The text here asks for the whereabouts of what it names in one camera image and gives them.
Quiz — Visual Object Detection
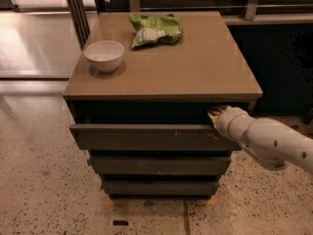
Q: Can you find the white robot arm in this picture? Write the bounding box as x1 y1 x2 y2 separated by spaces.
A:
207 106 313 173

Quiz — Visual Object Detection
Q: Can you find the green crumpled chip bag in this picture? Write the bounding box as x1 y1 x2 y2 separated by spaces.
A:
128 14 184 48

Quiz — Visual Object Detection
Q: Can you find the grey middle drawer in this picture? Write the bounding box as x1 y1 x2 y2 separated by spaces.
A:
91 156 230 175

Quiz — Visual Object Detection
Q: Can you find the metal railing frame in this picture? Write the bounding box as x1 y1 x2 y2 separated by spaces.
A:
67 0 313 46

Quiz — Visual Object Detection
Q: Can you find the white ceramic bowl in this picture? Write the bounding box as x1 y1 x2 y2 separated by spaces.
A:
84 40 124 72

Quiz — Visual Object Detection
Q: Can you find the grey top drawer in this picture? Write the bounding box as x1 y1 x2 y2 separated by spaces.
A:
69 123 240 151

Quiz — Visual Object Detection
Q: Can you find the brown drawer cabinet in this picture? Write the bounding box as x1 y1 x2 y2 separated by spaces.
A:
63 11 264 201

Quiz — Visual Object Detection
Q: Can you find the grey bottom drawer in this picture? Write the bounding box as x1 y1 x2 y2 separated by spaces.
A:
102 180 219 196

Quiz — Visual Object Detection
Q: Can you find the grey drawer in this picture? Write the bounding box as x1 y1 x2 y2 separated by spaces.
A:
91 156 230 175
69 123 240 151
102 180 219 196

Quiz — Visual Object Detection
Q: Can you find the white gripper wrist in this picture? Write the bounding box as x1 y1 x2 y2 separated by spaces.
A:
207 106 254 142

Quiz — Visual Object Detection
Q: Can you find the black floor marker tape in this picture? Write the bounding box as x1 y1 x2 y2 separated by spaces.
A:
113 220 129 226

